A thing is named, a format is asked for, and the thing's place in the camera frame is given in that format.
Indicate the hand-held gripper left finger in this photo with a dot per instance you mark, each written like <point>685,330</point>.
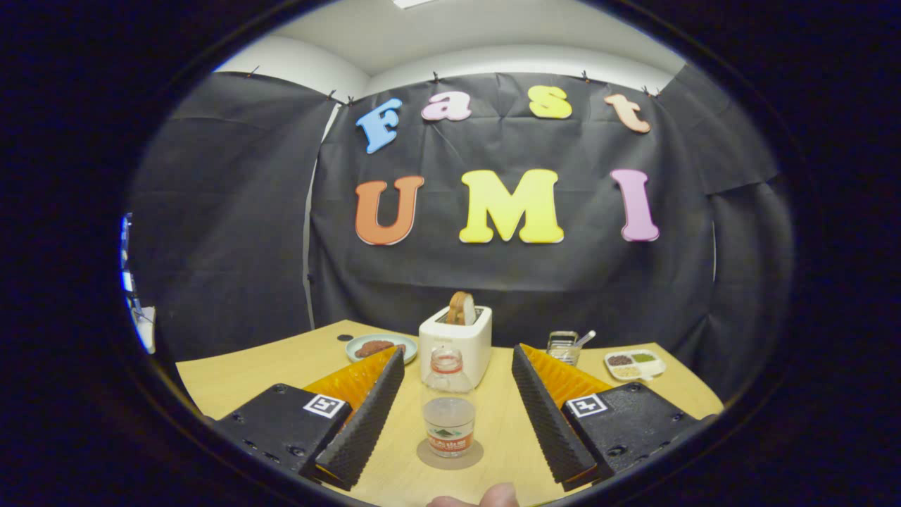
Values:
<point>362,422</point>

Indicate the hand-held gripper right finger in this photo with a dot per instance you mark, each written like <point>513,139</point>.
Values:
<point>545,415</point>

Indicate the round brown coaster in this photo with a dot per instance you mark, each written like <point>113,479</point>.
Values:
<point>475,458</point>

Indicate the clear plastic juice bottle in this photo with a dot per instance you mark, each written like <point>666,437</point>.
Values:
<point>448,419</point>

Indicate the brown meat pieces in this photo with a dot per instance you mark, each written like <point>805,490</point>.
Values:
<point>373,348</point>

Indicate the pale green plate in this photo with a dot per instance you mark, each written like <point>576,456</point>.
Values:
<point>401,343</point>

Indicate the white toaster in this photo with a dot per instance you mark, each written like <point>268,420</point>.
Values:
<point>473,348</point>

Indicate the white divided dish with beans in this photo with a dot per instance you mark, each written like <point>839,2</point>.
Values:
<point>633,366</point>

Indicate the wooden table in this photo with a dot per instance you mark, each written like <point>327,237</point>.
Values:
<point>253,373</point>

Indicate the bread slice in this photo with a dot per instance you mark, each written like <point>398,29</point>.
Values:
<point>461,308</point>

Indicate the white and blue object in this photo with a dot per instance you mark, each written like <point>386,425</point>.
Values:
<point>144,324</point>

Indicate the long ceiling light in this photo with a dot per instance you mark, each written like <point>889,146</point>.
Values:
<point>412,3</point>

